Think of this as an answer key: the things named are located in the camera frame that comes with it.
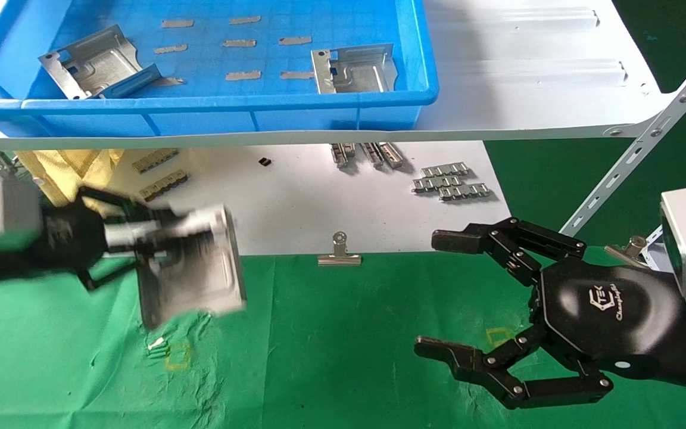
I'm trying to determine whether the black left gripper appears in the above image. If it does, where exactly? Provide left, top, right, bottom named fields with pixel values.
left=39, top=186, right=174, bottom=293

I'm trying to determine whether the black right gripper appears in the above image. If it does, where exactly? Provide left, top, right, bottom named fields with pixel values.
left=413, top=216, right=686, bottom=411

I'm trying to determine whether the stamped sheet metal bracket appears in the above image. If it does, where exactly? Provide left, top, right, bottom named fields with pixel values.
left=38, top=24, right=163, bottom=101
left=311, top=43, right=399, bottom=95
left=136, top=204, right=247, bottom=329

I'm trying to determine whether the olive toothed strip part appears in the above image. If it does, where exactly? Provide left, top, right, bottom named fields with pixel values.
left=132, top=148, right=180, bottom=175
left=139, top=170, right=189, bottom=203

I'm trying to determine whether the yellow cloth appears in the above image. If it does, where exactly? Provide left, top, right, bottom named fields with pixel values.
left=17, top=149, right=124, bottom=208

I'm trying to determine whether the blue plastic bin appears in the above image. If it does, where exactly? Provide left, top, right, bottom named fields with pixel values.
left=0, top=0, right=440, bottom=139

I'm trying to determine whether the green table cloth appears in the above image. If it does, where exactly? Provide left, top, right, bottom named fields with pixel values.
left=0, top=247, right=686, bottom=429

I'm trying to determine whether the white metal shelf rack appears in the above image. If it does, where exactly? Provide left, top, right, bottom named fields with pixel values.
left=0, top=0, right=686, bottom=272

